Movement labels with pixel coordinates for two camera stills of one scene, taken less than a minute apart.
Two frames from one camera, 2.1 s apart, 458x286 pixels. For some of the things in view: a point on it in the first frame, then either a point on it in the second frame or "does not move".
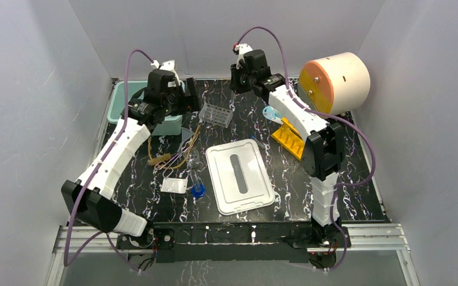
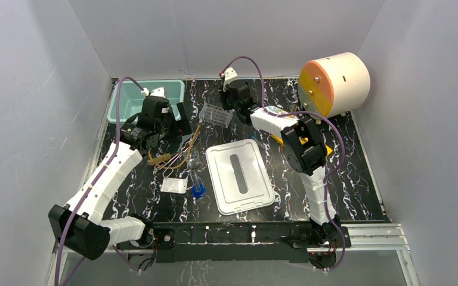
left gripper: [191, 100] -> [172, 124]
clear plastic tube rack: [214, 115] does not move
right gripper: [235, 73] -> [223, 95]
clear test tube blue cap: [259, 144] does not move
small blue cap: [198, 189] does not move
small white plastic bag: [175, 185] does not move
